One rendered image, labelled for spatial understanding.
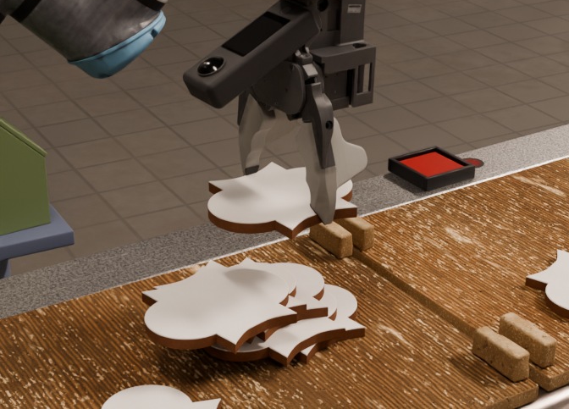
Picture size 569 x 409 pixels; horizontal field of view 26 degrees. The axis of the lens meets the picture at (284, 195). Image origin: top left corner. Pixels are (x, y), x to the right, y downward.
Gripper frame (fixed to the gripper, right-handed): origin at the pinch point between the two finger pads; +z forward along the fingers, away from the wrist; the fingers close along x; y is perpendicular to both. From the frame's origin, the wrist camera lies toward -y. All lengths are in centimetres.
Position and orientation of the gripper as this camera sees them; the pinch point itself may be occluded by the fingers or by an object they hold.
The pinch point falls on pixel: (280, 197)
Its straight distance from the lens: 109.8
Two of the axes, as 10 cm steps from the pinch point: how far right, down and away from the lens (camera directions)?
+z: -0.3, 9.1, 4.0
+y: 7.9, -2.2, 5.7
